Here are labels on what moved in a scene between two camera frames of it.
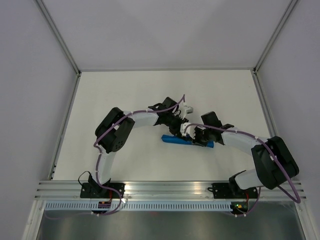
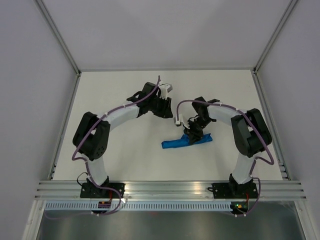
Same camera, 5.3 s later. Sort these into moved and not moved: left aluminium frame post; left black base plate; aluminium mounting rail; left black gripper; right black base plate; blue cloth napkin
Moved: blue cloth napkin; left black gripper
Not moved: left black base plate; right black base plate; aluminium mounting rail; left aluminium frame post
